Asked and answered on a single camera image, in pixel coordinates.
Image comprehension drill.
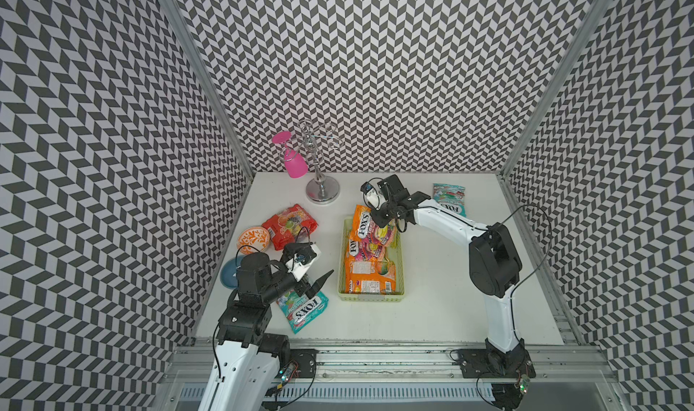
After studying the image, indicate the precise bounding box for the chrome glass holder stand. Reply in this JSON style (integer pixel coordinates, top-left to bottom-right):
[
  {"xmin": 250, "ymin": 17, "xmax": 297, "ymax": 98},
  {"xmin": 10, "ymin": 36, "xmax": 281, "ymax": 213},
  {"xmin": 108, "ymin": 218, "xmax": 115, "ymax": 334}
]
[{"xmin": 299, "ymin": 119, "xmax": 341, "ymax": 205}]

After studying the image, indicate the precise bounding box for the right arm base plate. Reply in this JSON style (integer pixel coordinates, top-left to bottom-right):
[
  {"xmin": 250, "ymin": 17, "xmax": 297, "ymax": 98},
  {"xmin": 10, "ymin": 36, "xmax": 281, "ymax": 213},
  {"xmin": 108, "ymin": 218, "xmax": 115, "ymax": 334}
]
[{"xmin": 454, "ymin": 347, "xmax": 537, "ymax": 380}]

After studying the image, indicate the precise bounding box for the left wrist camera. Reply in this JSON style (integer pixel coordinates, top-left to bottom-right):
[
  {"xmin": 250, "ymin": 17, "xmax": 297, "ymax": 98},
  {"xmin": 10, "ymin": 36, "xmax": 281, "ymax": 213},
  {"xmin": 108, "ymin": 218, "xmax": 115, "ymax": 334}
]
[{"xmin": 280, "ymin": 242, "xmax": 322, "ymax": 282}]

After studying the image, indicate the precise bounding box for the pink orange candy bag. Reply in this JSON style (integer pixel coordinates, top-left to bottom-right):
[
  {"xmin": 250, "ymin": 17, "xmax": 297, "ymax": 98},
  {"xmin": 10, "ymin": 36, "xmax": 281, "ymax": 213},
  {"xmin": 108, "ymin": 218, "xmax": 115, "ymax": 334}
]
[{"xmin": 345, "ymin": 239, "xmax": 386, "ymax": 262}]

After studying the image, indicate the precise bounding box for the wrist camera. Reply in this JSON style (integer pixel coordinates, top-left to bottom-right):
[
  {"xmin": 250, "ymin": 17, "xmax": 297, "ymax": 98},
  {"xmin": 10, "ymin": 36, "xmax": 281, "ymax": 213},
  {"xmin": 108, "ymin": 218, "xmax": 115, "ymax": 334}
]
[
  {"xmin": 361, "ymin": 178, "xmax": 385, "ymax": 210},
  {"xmin": 280, "ymin": 242, "xmax": 322, "ymax": 282}
]

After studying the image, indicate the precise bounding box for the pink plastic wine glass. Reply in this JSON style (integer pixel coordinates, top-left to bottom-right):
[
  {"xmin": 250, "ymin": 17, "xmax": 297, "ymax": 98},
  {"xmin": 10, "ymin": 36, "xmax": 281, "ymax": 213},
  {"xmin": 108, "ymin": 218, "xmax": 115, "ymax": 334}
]
[{"xmin": 271, "ymin": 131, "xmax": 308, "ymax": 179}]

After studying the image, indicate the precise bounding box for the light green plastic basket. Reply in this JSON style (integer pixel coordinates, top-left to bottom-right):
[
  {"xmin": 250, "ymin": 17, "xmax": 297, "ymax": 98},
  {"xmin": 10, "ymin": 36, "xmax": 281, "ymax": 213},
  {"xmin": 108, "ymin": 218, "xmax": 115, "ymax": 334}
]
[{"xmin": 337, "ymin": 218, "xmax": 405, "ymax": 303}]

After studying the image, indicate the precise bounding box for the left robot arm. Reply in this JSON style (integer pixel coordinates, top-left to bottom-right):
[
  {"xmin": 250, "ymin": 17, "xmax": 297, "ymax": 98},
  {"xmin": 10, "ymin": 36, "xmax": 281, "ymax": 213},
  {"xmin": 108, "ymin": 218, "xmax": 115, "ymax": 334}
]
[{"xmin": 199, "ymin": 242, "xmax": 333, "ymax": 410}]

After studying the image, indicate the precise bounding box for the orange patterned bowl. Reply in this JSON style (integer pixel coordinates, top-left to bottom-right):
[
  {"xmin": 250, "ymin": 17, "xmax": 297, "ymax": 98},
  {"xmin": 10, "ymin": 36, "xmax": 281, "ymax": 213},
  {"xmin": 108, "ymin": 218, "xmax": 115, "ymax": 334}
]
[{"xmin": 237, "ymin": 226, "xmax": 271, "ymax": 255}]

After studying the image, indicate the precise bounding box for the teal candy bag front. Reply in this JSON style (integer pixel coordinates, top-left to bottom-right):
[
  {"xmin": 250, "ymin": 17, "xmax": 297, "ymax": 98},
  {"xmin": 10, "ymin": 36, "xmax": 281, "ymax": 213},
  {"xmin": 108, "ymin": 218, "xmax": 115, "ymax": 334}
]
[{"xmin": 276, "ymin": 291, "xmax": 329, "ymax": 333}]

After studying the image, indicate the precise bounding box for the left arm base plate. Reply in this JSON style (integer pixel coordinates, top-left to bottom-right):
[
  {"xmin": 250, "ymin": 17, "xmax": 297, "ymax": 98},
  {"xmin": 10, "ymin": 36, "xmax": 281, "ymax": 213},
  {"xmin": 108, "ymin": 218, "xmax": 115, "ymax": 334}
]
[{"xmin": 276, "ymin": 348, "xmax": 318, "ymax": 380}]

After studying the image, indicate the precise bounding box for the aluminium front rail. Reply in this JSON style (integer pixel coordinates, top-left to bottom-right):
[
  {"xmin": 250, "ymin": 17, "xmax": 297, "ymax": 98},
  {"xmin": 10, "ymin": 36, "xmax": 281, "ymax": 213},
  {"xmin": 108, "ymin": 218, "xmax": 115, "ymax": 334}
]
[{"xmin": 162, "ymin": 339, "xmax": 619, "ymax": 385}]

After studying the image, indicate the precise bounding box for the teal candy bag back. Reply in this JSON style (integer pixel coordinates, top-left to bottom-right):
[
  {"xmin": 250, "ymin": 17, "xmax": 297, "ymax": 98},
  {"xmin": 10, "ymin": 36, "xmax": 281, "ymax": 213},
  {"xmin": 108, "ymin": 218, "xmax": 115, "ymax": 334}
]
[{"xmin": 433, "ymin": 183, "xmax": 466, "ymax": 217}]

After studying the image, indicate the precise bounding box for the teal candy bag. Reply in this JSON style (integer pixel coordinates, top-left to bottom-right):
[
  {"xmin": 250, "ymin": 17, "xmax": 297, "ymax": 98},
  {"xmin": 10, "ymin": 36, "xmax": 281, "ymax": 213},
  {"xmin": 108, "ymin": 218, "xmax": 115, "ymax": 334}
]
[
  {"xmin": 276, "ymin": 291, "xmax": 329, "ymax": 333},
  {"xmin": 433, "ymin": 183, "xmax": 466, "ymax": 217}
]

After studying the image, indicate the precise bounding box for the red candy bag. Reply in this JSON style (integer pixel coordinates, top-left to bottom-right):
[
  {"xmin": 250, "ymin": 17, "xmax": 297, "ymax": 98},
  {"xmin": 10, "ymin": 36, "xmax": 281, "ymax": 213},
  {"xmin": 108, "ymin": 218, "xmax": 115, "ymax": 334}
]
[{"xmin": 261, "ymin": 204, "xmax": 318, "ymax": 251}]

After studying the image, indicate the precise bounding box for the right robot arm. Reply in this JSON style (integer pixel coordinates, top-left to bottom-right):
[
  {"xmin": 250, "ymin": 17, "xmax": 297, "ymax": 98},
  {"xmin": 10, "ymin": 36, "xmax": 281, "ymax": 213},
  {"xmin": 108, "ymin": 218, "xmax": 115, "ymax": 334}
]
[{"xmin": 361, "ymin": 174, "xmax": 528, "ymax": 377}]

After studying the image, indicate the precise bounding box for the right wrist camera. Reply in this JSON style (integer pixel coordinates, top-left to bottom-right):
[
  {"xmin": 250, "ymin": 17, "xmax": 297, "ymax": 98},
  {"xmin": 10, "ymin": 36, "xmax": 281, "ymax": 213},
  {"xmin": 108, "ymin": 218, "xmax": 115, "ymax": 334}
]
[{"xmin": 361, "ymin": 178, "xmax": 385, "ymax": 210}]

